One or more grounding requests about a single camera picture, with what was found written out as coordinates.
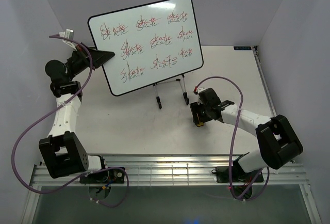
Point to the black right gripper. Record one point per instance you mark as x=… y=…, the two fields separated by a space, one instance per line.
x=195 y=108

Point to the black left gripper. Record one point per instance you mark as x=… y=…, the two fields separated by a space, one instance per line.
x=98 y=57

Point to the yellow bone-shaped eraser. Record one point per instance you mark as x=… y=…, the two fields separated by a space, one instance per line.
x=200 y=124

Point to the white dry-erase whiteboard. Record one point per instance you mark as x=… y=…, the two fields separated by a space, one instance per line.
x=151 y=43

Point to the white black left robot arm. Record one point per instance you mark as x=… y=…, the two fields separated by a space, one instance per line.
x=61 y=150

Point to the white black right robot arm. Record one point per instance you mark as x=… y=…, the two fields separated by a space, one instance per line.
x=277 y=141

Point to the folding metal easel stand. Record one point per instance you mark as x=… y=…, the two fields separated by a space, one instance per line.
x=174 y=87

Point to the blue right corner label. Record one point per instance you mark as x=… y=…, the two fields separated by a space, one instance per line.
x=242 y=48

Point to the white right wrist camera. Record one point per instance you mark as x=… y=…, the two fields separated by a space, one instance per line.
x=197 y=92

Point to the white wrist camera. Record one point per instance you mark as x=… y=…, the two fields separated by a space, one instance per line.
x=197 y=92
x=68 y=34

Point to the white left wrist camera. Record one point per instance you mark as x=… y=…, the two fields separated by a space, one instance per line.
x=68 y=34

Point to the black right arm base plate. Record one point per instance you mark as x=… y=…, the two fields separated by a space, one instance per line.
x=222 y=175

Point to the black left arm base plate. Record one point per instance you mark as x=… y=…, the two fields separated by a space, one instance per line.
x=114 y=176

